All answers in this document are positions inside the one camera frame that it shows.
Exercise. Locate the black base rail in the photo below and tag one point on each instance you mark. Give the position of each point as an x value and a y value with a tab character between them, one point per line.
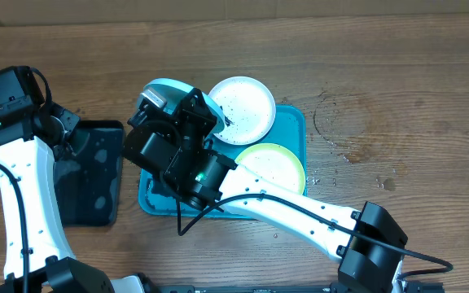
335	287

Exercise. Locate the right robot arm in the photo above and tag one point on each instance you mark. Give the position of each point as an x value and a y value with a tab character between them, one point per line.
170	146

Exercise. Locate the white plate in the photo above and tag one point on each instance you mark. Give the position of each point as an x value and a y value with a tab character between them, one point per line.
248	107

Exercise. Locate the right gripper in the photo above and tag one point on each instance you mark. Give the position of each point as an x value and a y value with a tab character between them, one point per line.
195	110

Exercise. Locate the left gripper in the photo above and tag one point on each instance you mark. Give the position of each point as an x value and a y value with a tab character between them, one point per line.
72	120

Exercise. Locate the dark green sponge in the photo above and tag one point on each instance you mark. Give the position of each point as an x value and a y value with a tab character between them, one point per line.
78	141

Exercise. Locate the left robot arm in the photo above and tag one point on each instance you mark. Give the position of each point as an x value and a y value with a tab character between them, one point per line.
38	253

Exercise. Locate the light blue rimmed plate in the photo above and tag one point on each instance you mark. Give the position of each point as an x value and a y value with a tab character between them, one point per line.
173	91

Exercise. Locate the green rimmed plate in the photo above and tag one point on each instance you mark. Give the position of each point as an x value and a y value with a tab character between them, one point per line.
275	163

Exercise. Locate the black water tray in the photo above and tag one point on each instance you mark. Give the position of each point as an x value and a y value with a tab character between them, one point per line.
87	185

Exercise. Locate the teal plastic serving tray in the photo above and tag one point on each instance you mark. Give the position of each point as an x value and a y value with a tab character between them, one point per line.
288	130

